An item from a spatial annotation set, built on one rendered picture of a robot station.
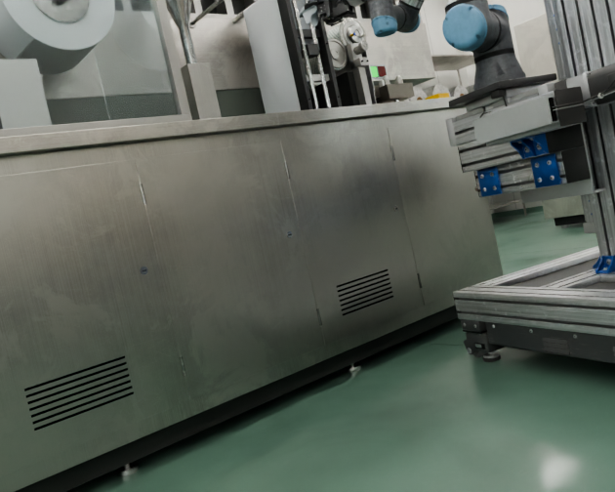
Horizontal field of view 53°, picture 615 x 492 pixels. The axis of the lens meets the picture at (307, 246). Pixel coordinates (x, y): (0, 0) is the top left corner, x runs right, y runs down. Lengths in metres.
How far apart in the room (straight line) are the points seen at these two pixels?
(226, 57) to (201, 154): 0.94
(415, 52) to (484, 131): 1.76
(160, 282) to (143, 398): 0.31
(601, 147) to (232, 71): 1.48
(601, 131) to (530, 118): 0.32
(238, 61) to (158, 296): 1.31
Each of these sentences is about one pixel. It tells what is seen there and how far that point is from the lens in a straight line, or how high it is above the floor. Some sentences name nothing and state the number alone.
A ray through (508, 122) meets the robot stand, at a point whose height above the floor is 0.69.
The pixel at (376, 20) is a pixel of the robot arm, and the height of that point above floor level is 1.10.
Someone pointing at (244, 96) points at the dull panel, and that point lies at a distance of 2.67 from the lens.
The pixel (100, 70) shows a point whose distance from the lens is 1.81.
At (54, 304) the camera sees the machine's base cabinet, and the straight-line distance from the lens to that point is 1.61.
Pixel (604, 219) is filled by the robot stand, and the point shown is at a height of 0.38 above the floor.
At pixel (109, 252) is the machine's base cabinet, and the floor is 0.59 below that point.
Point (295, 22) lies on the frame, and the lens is 2.37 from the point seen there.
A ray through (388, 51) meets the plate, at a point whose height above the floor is 1.29.
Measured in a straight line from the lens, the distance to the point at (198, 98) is 2.24.
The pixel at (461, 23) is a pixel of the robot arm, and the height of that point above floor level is 0.99.
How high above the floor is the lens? 0.59
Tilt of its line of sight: 3 degrees down
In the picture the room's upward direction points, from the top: 12 degrees counter-clockwise
